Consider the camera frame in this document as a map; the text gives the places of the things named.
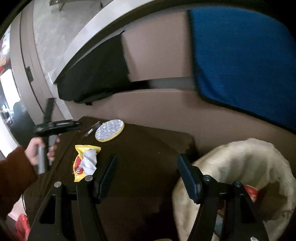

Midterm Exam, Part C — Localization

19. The red paper cup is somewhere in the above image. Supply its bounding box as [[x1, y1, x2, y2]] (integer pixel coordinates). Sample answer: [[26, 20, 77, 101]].
[[244, 185, 258, 203]]

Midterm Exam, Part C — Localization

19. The range hood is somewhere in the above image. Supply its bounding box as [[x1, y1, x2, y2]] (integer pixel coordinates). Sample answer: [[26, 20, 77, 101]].
[[49, 0, 109, 11]]

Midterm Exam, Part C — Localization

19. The black cloth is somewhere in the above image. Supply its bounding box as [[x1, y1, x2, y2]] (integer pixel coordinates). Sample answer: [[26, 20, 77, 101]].
[[56, 34, 151, 105]]

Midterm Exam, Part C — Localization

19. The white kitchen countertop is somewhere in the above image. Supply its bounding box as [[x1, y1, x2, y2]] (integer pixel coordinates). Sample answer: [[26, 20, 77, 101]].
[[52, 0, 209, 85]]

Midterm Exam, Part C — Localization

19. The red plastic bag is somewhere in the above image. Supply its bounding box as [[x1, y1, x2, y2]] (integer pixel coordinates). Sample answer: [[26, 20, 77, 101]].
[[15, 213, 31, 241]]

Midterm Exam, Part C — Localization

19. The white trash bin with bag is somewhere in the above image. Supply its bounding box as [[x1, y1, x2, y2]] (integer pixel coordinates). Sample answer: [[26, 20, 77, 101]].
[[172, 138, 295, 240]]

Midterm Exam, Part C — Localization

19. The round foil lid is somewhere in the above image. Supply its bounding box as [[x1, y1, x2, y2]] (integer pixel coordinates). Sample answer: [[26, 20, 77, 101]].
[[95, 119, 125, 143]]

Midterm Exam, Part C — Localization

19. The person's left hand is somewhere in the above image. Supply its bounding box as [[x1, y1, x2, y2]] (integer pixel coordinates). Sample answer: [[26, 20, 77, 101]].
[[25, 137, 60, 166]]

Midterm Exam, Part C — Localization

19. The person's left forearm red sleeve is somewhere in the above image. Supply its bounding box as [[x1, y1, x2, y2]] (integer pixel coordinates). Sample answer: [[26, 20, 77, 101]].
[[0, 146, 38, 219]]

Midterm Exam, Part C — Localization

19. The blue towel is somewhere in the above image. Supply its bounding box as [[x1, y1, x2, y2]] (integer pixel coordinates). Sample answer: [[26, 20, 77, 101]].
[[188, 6, 295, 133]]

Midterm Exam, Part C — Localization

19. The yellow snack bag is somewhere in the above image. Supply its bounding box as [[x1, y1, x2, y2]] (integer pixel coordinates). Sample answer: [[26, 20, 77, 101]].
[[73, 145, 101, 182]]

